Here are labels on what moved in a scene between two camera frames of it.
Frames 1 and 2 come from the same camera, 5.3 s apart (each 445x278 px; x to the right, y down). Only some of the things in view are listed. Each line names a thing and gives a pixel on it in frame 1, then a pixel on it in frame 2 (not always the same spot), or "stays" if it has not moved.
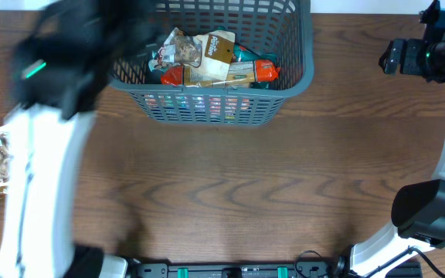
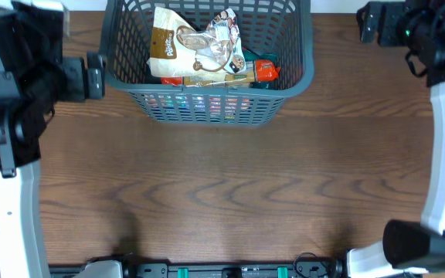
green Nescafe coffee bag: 241,55 stays
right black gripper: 397,56 → 367,22
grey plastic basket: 284,28 stays
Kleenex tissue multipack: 198,107 stays
